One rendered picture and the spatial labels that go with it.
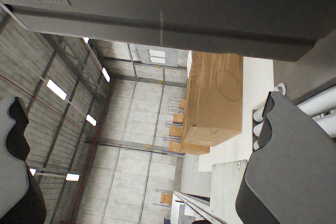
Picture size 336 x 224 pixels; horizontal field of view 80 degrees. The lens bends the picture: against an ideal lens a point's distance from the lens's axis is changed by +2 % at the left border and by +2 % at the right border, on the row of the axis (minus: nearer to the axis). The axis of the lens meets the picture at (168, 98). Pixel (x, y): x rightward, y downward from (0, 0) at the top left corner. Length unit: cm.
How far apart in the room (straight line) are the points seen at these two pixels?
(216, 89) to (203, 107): 5
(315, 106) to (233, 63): 26
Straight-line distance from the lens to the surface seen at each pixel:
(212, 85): 44
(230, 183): 48
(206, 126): 41
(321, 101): 24
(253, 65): 42
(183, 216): 100
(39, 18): 27
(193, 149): 74
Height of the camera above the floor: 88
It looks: 3 degrees up
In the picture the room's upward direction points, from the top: 82 degrees counter-clockwise
